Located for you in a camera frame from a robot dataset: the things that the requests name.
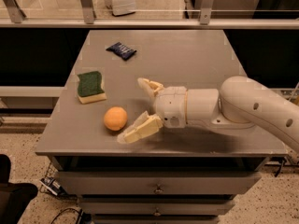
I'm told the top grey drawer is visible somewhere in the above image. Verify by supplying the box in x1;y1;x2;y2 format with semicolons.
55;171;261;195

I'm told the metal glass railing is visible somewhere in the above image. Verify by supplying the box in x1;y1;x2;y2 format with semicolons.
0;0;299;30

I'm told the power strip on floor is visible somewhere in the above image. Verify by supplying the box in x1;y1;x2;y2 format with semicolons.
40;177;63;196

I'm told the orange fruit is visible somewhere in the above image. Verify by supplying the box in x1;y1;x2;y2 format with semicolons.
104;106;128;131

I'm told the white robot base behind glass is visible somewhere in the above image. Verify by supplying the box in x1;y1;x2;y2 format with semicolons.
105;0;136;16

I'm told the black floor cable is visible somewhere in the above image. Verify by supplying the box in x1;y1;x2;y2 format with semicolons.
50;206;85;224

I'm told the black chair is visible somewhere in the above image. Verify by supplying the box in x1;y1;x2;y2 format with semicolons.
0;154;38;224

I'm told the green yellow sponge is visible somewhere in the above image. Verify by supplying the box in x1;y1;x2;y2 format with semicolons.
78;71;107;104

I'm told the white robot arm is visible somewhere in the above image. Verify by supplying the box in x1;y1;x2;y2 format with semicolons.
118;76;299;152

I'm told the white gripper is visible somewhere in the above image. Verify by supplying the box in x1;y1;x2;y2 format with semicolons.
117;77;187;144

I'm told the grey drawer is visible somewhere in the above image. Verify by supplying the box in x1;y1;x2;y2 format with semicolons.
79;198;235;216
55;171;261;195

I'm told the grey drawer cabinet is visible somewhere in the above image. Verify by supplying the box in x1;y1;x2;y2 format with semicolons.
36;30;286;224

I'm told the middle grey drawer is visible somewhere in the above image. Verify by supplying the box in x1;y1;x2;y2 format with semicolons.
79;198;235;216

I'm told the blue rxbar wrapper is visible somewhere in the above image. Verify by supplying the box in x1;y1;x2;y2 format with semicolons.
107;42;136;61

